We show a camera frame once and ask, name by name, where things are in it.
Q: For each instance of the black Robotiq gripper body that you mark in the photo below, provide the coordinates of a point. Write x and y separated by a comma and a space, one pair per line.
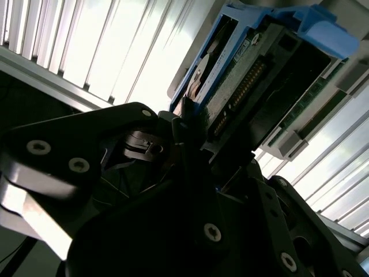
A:
144, 245

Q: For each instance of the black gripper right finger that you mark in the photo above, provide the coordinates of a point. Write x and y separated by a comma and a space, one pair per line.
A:
274, 231

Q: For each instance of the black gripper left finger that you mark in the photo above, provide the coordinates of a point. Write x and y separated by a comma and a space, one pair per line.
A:
72, 135

